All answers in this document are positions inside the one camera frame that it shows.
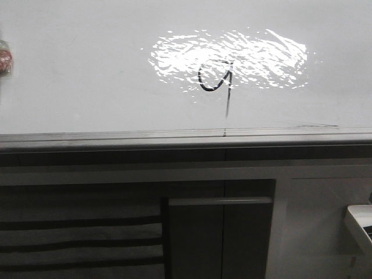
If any dark chair with slats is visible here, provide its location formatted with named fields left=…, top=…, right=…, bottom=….
left=1, top=179, right=276, bottom=278

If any grey whiteboard frame rail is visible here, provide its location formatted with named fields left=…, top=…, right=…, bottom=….
left=1, top=125, right=371, bottom=153

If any white tray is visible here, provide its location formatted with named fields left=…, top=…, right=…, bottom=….
left=344, top=205, right=371, bottom=258

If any white whiteboard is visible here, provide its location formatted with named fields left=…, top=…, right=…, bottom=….
left=1, top=1, right=371, bottom=134

